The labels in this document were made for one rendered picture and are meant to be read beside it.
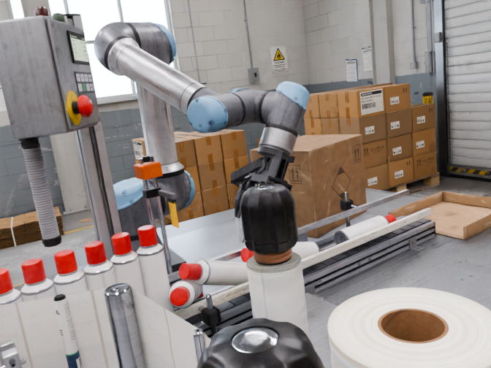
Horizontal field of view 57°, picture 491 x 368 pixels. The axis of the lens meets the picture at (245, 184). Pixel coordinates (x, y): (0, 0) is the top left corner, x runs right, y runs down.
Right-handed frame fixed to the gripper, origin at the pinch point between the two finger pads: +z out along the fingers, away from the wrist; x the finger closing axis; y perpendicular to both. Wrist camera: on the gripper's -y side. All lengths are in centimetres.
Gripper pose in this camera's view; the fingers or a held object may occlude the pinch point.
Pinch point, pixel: (242, 236)
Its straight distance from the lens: 101.6
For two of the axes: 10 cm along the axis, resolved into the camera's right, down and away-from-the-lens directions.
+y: 5.6, 1.1, -8.2
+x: 7.7, 3.0, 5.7
